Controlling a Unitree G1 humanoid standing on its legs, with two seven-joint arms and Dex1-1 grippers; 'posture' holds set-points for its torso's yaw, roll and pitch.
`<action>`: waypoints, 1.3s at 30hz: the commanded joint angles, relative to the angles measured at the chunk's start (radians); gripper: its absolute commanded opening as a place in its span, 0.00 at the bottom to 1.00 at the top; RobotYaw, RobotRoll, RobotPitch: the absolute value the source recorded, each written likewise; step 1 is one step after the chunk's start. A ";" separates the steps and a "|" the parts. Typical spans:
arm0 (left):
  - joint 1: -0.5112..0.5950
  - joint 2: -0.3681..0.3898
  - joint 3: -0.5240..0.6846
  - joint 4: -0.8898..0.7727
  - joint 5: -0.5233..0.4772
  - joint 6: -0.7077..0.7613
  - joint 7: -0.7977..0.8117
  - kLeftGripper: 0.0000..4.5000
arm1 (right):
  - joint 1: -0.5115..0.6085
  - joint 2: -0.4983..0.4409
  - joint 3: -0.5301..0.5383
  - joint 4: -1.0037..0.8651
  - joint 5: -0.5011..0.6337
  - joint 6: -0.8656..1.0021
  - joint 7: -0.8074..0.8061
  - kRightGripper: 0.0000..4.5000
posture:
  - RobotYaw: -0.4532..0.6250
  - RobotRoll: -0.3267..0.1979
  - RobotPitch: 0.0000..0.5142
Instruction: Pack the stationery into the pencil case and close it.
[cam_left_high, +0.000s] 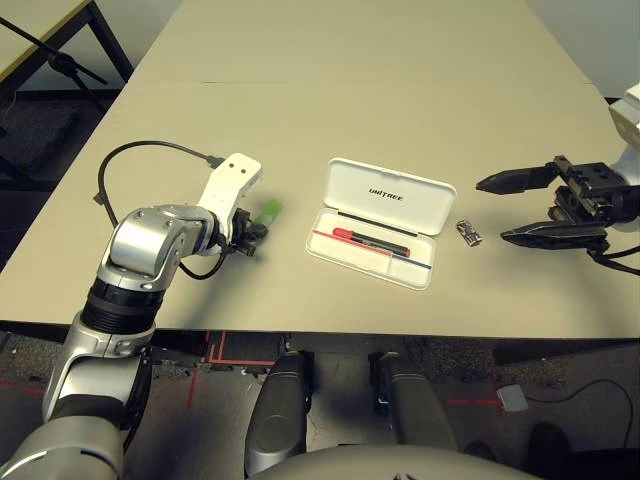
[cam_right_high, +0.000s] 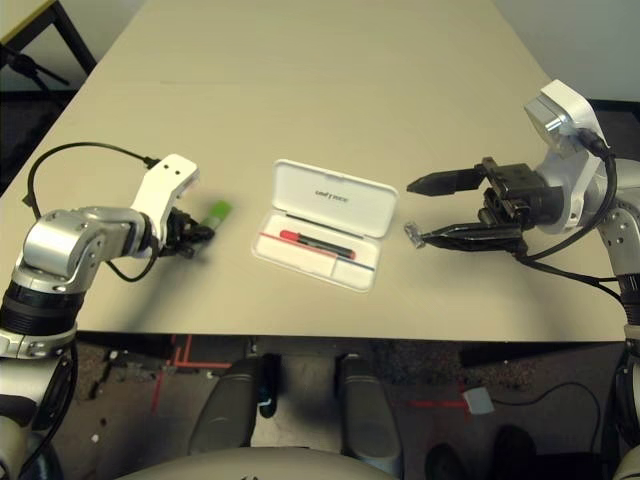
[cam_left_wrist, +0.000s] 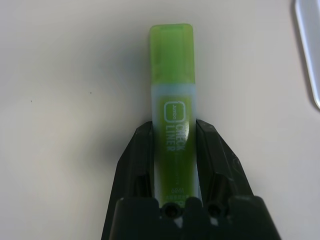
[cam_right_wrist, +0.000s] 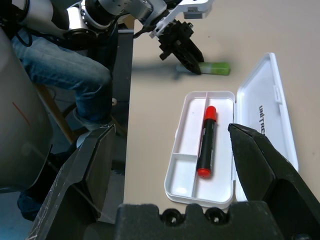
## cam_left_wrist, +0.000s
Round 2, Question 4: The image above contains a green highlighter pen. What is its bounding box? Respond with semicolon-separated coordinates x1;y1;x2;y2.
149;22;202;208

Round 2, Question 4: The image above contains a white plastic pencil case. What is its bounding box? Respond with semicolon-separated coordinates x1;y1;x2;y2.
293;0;320;111

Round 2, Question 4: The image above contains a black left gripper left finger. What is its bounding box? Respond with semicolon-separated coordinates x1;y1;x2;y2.
101;119;156;240

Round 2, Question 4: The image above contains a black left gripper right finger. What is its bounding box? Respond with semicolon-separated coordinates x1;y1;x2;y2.
196;119;255;201

